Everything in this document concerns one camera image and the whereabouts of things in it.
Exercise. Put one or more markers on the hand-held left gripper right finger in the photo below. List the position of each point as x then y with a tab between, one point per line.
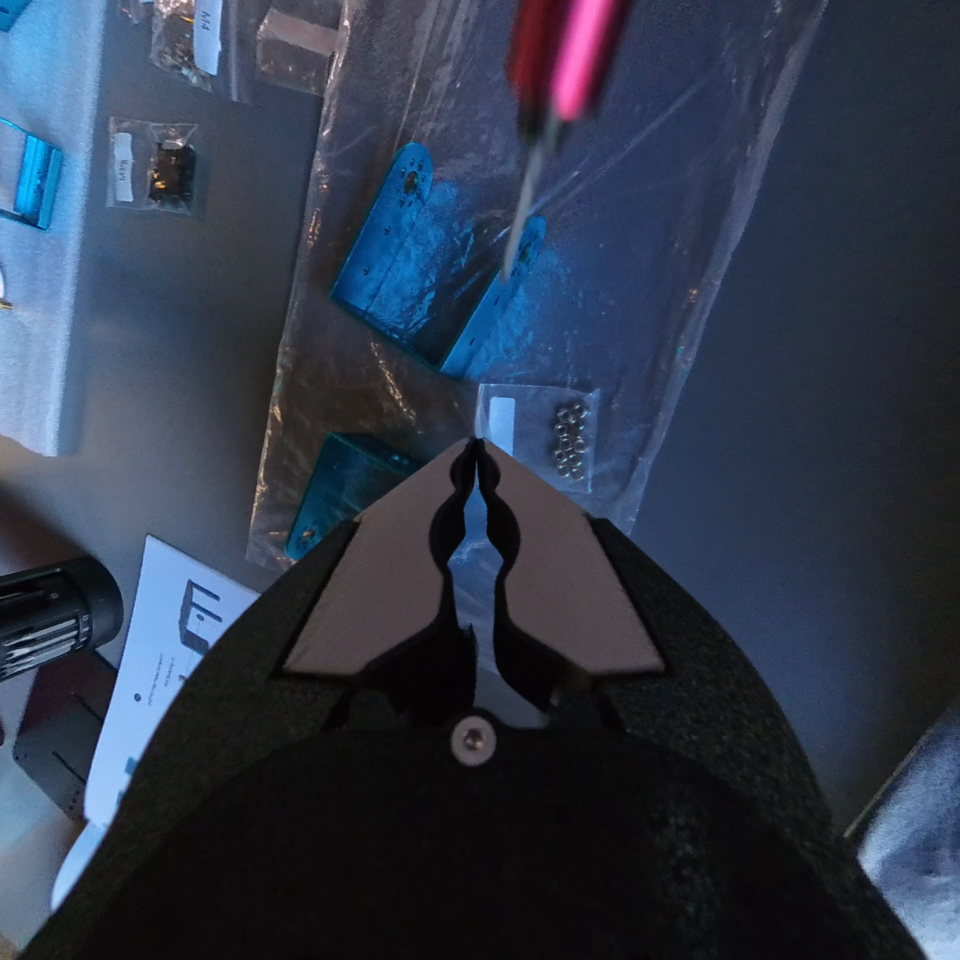
577	592

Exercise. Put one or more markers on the short blue metal bracket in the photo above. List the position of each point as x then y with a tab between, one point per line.
337	480

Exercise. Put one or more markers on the large clear plastic bag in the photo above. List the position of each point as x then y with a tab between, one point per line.
637	225

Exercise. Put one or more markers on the grey desk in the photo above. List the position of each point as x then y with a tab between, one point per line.
825	375

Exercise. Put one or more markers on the small clear nut bag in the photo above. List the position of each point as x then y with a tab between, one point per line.
540	420

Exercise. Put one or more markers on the instruction booklet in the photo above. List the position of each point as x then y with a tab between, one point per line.
161	585

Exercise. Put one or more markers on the pile of small hardware bags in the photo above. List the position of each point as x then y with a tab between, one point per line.
169	165

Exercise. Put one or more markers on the red screwdriver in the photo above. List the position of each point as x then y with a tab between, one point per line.
577	60

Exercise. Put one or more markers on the dark flat plate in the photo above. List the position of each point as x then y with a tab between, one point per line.
60	727

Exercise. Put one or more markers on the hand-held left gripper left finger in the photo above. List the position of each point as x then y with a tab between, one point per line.
375	585

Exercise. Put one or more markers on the long blue metal bracket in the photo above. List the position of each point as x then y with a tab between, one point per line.
390	255

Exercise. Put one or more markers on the white foam sheet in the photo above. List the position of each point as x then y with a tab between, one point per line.
45	337

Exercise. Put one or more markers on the black bit holder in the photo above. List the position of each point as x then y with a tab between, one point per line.
52	615

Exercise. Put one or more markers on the shiny blue U bracket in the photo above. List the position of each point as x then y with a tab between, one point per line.
34	176

